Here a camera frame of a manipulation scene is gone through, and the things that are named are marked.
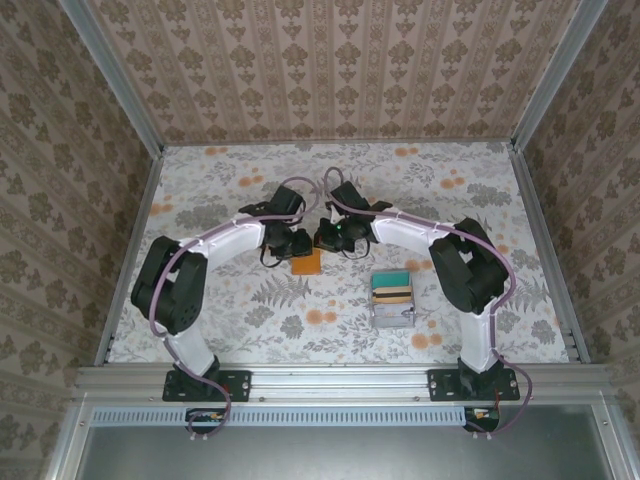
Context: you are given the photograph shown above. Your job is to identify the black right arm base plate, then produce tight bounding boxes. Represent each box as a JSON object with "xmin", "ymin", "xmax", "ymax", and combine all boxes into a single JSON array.
[{"xmin": 427, "ymin": 368, "xmax": 520, "ymax": 403}]

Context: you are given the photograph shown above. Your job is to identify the clear plastic card box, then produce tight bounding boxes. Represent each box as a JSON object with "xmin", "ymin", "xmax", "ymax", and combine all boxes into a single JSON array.
[{"xmin": 368, "ymin": 270, "xmax": 418, "ymax": 330}]

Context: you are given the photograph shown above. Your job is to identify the aluminium frame post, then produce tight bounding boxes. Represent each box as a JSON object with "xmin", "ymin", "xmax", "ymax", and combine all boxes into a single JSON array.
[
  {"xmin": 509, "ymin": 0, "xmax": 609, "ymax": 151},
  {"xmin": 59, "ymin": 0, "xmax": 166, "ymax": 157}
]

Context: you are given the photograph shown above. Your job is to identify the floral patterned table cover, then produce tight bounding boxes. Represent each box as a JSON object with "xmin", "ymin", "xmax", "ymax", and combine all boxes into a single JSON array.
[{"xmin": 107, "ymin": 142, "xmax": 571, "ymax": 365}]

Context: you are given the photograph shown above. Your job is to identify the aluminium mounting rail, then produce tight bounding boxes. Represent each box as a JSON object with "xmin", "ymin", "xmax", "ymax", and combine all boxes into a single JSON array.
[{"xmin": 74, "ymin": 364, "xmax": 614, "ymax": 401}]

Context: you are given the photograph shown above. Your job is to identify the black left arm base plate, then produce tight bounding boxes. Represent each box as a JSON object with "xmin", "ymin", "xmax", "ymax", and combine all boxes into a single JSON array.
[{"xmin": 162, "ymin": 368, "xmax": 251, "ymax": 403}]

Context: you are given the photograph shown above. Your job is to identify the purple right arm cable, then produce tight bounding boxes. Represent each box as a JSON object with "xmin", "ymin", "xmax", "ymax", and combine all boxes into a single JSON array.
[{"xmin": 323, "ymin": 167, "xmax": 534, "ymax": 442}]

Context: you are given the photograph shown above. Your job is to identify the black power connector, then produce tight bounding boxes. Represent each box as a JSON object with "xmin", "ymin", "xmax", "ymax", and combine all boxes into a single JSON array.
[
  {"xmin": 462, "ymin": 406, "xmax": 501, "ymax": 432},
  {"xmin": 185, "ymin": 407, "xmax": 227, "ymax": 427}
]

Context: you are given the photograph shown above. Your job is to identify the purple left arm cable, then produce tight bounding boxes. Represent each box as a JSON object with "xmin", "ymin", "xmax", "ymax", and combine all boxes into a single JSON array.
[{"xmin": 149, "ymin": 177, "xmax": 325, "ymax": 442}]

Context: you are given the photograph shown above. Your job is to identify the grey metal panel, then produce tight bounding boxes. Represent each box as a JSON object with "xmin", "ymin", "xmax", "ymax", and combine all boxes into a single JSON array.
[{"xmin": 74, "ymin": 424, "xmax": 611, "ymax": 480}]

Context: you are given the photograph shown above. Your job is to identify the grey slotted cable duct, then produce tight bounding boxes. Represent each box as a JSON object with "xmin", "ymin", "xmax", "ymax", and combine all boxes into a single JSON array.
[{"xmin": 92, "ymin": 405, "xmax": 501, "ymax": 426}]

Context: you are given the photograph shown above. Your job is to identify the beige card with black stripe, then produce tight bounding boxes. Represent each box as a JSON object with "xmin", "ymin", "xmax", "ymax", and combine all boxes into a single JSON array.
[{"xmin": 372, "ymin": 284, "xmax": 414, "ymax": 306}]

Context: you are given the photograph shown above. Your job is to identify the aluminium side rail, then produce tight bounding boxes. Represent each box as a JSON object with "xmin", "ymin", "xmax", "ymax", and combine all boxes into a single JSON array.
[
  {"xmin": 508, "ymin": 141, "xmax": 592, "ymax": 365},
  {"xmin": 94, "ymin": 149, "xmax": 165, "ymax": 365}
]

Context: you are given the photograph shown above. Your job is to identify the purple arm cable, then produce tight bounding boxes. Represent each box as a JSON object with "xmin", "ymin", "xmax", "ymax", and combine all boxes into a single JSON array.
[
  {"xmin": 149, "ymin": 177, "xmax": 325, "ymax": 442},
  {"xmin": 323, "ymin": 167, "xmax": 534, "ymax": 442}
]

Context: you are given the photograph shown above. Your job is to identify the teal card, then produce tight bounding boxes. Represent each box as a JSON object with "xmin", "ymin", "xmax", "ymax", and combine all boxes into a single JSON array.
[{"xmin": 373, "ymin": 271, "xmax": 412, "ymax": 290}]

